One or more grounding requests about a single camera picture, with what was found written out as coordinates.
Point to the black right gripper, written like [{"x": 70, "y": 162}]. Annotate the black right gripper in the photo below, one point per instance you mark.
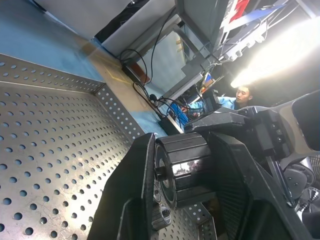
[{"x": 270, "y": 132}]

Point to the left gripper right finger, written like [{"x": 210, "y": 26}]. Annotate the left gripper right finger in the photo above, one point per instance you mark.
[{"x": 240, "y": 190}]

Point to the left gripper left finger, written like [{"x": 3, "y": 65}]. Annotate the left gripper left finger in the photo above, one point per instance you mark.
[{"x": 125, "y": 195}]

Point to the silver metal motor rotor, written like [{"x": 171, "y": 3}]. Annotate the silver metal motor rotor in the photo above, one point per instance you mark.
[
  {"x": 190, "y": 155},
  {"x": 163, "y": 217}
]

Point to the person in blue shirt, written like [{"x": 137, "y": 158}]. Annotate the person in blue shirt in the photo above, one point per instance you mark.
[{"x": 243, "y": 96}]

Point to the black power strip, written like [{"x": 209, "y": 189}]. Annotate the black power strip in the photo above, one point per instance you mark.
[{"x": 170, "y": 125}]

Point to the perforated metal tray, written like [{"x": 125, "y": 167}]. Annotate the perforated metal tray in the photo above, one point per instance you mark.
[{"x": 62, "y": 150}]

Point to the long ceiling light strip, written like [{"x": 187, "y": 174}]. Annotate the long ceiling light strip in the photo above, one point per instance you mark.
[{"x": 280, "y": 55}]

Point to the black power adapter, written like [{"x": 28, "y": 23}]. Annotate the black power adapter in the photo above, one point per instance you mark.
[{"x": 130, "y": 70}]

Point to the brown cardboard sheet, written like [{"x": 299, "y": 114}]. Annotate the brown cardboard sheet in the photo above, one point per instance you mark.
[{"x": 112, "y": 72}]

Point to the large white panel board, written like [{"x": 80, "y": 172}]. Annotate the large white panel board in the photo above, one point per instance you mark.
[{"x": 140, "y": 30}]

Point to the grey metal frame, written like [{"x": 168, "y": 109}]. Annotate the grey metal frame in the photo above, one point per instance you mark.
[{"x": 197, "y": 25}]

